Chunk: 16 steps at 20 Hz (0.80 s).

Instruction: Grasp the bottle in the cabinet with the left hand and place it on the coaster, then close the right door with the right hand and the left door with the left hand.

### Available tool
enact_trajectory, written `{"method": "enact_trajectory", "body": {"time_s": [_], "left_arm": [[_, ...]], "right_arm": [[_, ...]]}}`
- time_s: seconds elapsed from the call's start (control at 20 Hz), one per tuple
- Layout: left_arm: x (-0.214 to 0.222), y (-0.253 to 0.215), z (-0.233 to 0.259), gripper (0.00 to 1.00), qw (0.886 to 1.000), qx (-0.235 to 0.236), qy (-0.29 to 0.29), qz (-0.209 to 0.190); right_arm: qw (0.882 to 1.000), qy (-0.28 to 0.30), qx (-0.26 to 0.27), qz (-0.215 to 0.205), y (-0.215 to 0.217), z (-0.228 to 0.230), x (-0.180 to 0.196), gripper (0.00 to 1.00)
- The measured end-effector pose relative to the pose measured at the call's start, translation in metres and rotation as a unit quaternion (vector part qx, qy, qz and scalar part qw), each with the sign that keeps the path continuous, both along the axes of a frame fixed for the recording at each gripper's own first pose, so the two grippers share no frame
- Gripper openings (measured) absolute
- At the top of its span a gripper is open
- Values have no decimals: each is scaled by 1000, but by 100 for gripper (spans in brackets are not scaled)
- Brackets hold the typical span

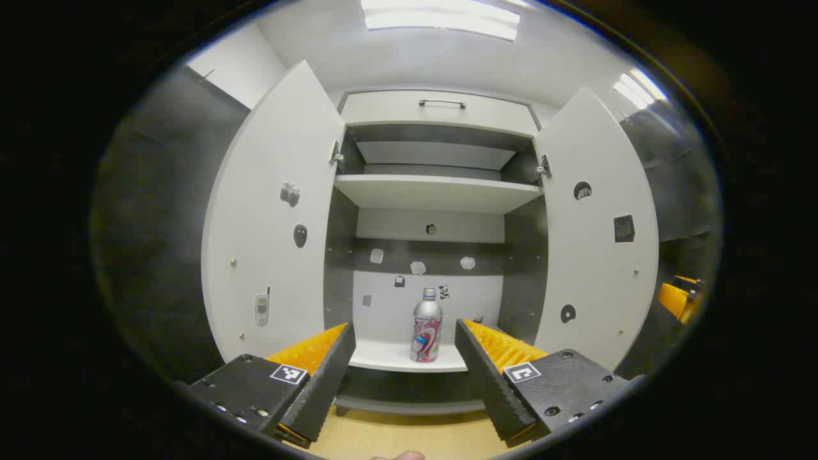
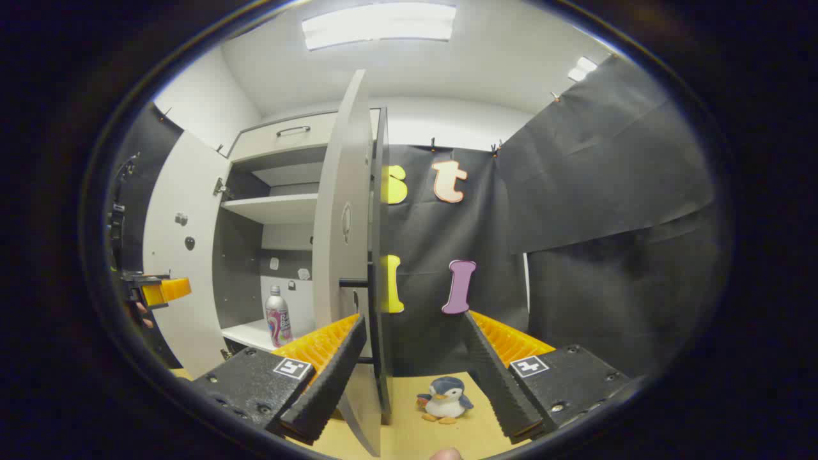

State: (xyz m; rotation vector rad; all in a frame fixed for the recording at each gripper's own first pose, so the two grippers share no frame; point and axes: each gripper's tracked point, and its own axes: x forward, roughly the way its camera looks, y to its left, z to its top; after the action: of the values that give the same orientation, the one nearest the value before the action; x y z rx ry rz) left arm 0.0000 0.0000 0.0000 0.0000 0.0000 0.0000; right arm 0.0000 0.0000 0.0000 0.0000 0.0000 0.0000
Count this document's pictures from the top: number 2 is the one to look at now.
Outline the grey cabinet door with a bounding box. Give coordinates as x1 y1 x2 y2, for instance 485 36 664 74
142 131 232 379
311 69 394 457

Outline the large ceiling light panel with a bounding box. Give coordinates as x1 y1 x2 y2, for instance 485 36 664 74
302 2 458 52

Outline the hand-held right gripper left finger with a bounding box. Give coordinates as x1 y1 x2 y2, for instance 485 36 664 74
190 313 368 447

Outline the grey and white cabinet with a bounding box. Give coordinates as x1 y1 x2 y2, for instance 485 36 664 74
214 109 383 358

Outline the silver bottle with pink label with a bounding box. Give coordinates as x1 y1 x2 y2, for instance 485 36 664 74
265 286 295 349

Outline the white cabinet shelf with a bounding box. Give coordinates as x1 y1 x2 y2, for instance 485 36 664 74
220 193 319 226

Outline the grey cabinet drawer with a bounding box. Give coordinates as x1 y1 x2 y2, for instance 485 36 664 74
229 110 339 164

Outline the penguin plush toy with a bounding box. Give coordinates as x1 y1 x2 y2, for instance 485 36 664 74
417 376 475 426

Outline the small ceiling light panel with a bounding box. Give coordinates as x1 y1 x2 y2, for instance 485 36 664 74
567 56 598 82

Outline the black backdrop cloth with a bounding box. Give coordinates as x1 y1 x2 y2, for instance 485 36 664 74
115 54 720 378

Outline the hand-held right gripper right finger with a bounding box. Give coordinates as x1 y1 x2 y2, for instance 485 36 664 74
461 310 632 445

